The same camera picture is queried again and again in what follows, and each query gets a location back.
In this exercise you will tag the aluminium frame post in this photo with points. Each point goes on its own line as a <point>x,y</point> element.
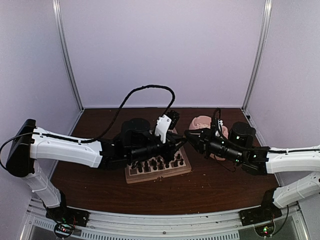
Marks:
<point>264,30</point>
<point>56,4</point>

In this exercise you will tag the left aluminium frame post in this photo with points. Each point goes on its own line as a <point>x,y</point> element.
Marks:
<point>56,4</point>

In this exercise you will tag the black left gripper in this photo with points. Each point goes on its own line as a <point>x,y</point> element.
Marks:
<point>174,139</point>

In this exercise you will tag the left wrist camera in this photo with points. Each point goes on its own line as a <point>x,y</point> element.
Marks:
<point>164,123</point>

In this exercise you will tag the dark pawn chess piece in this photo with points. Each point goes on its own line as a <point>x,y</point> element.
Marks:
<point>181,162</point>

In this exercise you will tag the dark king chess piece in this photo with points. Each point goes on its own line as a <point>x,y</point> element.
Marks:
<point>154,166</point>

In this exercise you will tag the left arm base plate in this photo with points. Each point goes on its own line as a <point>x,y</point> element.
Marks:
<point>69,216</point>

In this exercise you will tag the wooden chess board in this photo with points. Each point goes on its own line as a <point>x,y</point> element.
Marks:
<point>132,174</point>

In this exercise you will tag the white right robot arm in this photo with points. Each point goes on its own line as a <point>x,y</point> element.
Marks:
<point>262,160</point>

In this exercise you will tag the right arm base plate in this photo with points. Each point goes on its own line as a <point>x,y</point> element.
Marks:
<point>259,214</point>

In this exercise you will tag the right aluminium frame post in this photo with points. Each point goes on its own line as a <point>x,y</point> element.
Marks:
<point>264,30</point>

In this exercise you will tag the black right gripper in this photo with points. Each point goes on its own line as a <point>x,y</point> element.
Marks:
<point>202,142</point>

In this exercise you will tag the front aluminium rail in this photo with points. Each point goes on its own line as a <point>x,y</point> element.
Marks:
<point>223,225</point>

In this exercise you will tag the dark bishop chess piece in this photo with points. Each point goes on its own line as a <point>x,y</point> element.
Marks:
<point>146,167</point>

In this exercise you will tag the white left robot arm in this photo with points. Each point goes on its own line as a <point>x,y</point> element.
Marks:
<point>32,143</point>

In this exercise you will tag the pink double bowl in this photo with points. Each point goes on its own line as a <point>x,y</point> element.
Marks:
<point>204,121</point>

